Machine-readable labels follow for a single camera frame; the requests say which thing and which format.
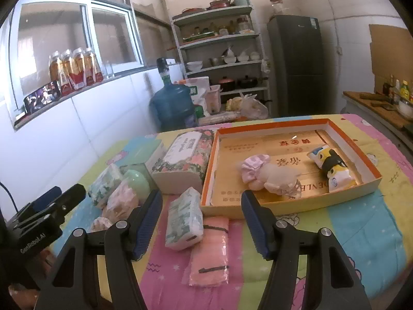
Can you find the plush bear pink dress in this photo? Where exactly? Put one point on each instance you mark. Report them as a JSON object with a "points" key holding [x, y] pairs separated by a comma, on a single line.
{"points": [[274, 176]]}

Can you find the blue water jug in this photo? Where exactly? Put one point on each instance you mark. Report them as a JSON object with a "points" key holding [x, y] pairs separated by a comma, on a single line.
{"points": [[172, 103]]}

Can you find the smartphone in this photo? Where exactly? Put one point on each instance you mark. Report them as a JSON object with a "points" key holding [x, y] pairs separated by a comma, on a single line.
{"points": [[42, 97]]}

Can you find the cardboard sheets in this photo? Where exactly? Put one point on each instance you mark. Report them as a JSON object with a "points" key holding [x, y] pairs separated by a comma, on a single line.
{"points": [[393, 58]]}

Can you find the teal cardboard box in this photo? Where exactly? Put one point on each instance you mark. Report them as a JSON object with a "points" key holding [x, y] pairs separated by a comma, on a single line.
{"points": [[142, 153]]}

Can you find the black pan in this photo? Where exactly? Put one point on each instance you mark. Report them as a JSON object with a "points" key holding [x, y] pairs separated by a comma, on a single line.
{"points": [[248, 81]]}

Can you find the green white tissue pack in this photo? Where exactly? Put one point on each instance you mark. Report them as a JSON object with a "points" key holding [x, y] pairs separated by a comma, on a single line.
{"points": [[103, 187]]}

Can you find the pink floral tissue pack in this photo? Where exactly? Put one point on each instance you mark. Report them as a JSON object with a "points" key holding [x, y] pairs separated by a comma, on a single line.
{"points": [[121, 201]]}

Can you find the colourful printed blanket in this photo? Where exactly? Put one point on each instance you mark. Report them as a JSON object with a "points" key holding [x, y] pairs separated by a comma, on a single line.
{"points": [[355, 226]]}

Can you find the pale green round container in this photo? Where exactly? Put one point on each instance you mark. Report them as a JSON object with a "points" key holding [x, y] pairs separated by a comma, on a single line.
{"points": [[137, 184]]}

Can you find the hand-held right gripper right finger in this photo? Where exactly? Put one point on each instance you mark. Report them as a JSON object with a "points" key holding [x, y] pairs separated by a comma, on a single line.
{"points": [[255, 229]]}

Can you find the white metal shelf rack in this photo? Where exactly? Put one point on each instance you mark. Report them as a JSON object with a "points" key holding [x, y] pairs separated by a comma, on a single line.
{"points": [[222, 38]]}

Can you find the stack of white bowls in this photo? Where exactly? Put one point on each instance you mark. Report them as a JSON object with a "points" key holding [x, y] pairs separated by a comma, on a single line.
{"points": [[194, 66]]}

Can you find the wrapped flat food pack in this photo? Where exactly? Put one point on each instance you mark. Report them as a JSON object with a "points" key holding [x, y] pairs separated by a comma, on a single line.
{"points": [[219, 118]]}

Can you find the black pot red lid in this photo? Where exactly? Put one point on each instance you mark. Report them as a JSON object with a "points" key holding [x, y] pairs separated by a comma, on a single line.
{"points": [[227, 84]]}

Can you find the group of condiment bottles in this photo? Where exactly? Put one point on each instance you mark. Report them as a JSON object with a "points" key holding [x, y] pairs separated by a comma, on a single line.
{"points": [[398, 90]]}

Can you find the clear plastic bag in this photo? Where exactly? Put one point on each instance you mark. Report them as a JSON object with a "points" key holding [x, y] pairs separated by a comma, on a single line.
{"points": [[255, 106]]}

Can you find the glass jar red lid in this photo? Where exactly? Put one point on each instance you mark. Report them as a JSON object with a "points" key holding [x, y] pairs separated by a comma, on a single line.
{"points": [[278, 6]]}

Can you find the dark grey refrigerator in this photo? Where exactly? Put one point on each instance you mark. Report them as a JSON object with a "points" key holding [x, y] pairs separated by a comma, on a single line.
{"points": [[295, 67]]}

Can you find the yellow white tissue packet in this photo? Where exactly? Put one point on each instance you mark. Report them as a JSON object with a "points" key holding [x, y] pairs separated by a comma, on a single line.
{"points": [[317, 155], [338, 177]]}

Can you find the sliding window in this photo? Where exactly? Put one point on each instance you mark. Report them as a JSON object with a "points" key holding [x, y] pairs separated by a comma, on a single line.
{"points": [[80, 38]]}

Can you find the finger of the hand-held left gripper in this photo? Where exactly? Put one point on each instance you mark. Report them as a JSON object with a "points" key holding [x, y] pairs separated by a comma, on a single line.
{"points": [[46, 197], [71, 195]]}

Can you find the large floral tissue pack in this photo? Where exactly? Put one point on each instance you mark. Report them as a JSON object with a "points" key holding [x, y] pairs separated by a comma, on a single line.
{"points": [[184, 158]]}

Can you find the kitchen counter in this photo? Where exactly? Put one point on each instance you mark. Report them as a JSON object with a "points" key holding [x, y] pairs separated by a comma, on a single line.
{"points": [[374, 106]]}

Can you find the green patterned tissue pack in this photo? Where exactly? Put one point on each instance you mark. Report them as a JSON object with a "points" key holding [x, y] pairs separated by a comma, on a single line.
{"points": [[184, 222]]}

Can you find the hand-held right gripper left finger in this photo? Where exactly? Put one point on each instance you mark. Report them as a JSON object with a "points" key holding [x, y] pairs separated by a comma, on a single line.
{"points": [[147, 224]]}

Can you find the white sack green label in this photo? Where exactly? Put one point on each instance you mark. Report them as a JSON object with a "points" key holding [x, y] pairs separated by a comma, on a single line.
{"points": [[198, 90]]}

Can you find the clear plastic packet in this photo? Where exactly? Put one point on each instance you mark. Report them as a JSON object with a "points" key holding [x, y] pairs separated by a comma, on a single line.
{"points": [[208, 252]]}

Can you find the orange cardboard box tray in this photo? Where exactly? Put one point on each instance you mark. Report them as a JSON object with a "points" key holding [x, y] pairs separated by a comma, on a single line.
{"points": [[290, 145]]}

